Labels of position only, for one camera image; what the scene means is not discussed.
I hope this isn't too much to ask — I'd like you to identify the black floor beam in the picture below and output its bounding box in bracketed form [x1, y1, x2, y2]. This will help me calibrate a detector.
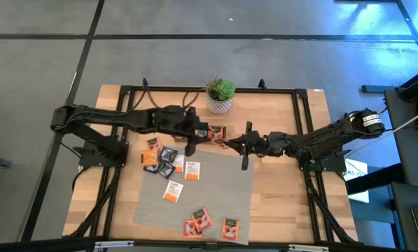
[347, 163, 405, 195]

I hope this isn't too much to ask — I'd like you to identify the black slanted pole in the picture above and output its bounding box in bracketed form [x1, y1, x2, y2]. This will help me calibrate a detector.
[397, 64, 418, 103]

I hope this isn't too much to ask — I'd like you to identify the grey woven placemat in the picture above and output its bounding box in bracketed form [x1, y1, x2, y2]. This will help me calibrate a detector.
[133, 148, 254, 245]

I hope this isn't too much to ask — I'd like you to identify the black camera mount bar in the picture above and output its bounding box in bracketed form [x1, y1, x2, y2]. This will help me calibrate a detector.
[0, 237, 418, 252]

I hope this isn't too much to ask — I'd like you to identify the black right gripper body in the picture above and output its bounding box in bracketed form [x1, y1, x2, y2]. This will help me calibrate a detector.
[242, 121, 267, 172]

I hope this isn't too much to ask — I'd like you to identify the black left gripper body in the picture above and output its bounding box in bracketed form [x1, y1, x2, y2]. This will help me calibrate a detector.
[152, 104, 197, 158]

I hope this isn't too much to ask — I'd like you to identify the succulent in patterned white pot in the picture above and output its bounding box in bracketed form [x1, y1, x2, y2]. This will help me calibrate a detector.
[204, 73, 237, 116]

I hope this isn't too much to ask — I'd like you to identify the teal metal bar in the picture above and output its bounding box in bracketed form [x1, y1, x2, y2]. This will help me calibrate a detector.
[361, 84, 399, 94]

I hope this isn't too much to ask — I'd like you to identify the dark grey desk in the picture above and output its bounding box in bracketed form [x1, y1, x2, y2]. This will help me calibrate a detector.
[383, 87, 418, 252]

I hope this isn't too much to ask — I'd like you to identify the white cable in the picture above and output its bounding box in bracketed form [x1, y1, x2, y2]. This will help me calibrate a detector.
[344, 106, 418, 159]

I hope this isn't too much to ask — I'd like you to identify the white paper sign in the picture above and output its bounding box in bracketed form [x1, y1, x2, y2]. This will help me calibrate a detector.
[344, 157, 370, 204]

